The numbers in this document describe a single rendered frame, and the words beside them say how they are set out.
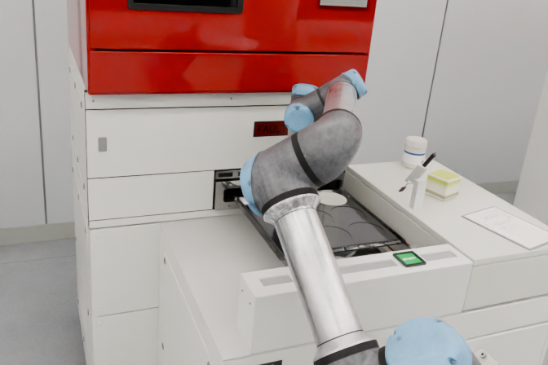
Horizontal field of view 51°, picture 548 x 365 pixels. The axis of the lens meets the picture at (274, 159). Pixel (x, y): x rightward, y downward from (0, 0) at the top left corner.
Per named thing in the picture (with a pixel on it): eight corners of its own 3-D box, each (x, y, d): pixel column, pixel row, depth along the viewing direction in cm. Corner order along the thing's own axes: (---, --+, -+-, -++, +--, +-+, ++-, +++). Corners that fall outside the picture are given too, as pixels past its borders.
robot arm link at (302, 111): (314, 93, 140) (318, 83, 151) (276, 115, 144) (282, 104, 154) (330, 120, 142) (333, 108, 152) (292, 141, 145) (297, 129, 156)
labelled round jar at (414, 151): (397, 162, 194) (402, 136, 190) (414, 161, 196) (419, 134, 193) (409, 169, 188) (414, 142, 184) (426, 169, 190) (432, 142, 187)
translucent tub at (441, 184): (422, 193, 170) (426, 172, 168) (436, 188, 175) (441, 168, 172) (444, 202, 165) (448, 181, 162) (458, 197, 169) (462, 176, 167)
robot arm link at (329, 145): (346, 113, 100) (350, 57, 145) (293, 142, 104) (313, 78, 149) (379, 166, 103) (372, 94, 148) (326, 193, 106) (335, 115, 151)
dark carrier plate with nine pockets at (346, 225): (238, 199, 172) (238, 197, 172) (338, 190, 185) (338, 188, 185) (283, 256, 142) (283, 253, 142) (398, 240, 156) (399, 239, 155)
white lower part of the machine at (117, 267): (77, 322, 250) (70, 147, 222) (252, 294, 282) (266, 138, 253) (95, 449, 190) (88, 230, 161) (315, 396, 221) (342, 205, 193)
